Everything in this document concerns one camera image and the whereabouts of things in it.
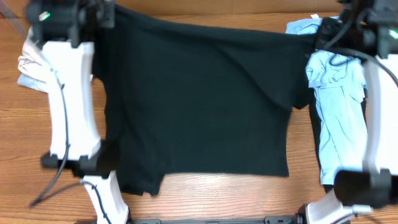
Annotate black t-shirt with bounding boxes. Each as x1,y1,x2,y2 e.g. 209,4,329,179
92,6,315,195

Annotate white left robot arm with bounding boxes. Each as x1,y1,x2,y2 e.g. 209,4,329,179
25,0,131,223

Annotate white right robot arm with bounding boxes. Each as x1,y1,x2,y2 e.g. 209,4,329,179
293,0,397,224

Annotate light blue t-shirt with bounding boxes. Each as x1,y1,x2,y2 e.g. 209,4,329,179
285,17,369,185

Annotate folded beige garment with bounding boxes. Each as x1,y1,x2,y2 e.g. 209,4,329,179
17,28,50,83

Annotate folded light blue jeans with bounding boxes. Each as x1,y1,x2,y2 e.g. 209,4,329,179
17,74,48,93

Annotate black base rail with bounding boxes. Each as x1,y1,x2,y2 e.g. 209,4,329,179
132,216,295,224

